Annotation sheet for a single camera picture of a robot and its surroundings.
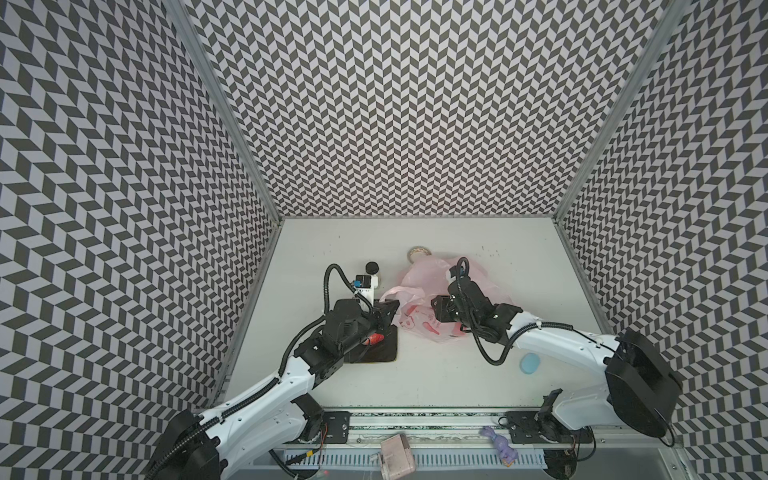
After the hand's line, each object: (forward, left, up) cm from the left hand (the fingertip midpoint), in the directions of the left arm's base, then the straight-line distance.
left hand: (400, 305), depth 76 cm
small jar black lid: (+17, +9, -8) cm, 21 cm away
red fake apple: (-4, +7, -12) cm, 15 cm away
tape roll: (+31, -7, -16) cm, 36 cm away
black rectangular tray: (-6, +5, -15) cm, 17 cm away
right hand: (+3, -11, -9) cm, 14 cm away
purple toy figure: (-30, -24, -14) cm, 41 cm away
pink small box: (-31, +1, -11) cm, 33 cm away
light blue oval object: (-10, -36, -17) cm, 41 cm away
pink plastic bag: (+10, -7, -5) cm, 13 cm away
